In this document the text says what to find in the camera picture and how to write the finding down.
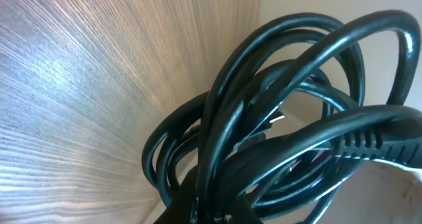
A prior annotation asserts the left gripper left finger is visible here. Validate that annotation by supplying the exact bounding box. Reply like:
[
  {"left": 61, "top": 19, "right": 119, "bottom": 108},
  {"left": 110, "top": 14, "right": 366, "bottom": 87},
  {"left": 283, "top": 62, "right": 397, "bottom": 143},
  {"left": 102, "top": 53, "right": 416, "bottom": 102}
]
[{"left": 154, "top": 166, "right": 198, "bottom": 224}]

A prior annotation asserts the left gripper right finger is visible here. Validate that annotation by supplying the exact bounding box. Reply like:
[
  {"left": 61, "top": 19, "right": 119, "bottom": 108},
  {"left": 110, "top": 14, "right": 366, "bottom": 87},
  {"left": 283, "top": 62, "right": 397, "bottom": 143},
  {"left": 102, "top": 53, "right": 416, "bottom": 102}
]
[{"left": 214, "top": 194, "right": 262, "bottom": 224}]

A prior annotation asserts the black USB cable bundle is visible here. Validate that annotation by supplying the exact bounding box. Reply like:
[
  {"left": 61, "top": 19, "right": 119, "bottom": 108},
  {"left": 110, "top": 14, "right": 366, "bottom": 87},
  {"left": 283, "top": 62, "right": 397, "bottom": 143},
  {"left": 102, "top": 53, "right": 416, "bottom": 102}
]
[{"left": 141, "top": 9, "right": 422, "bottom": 224}]

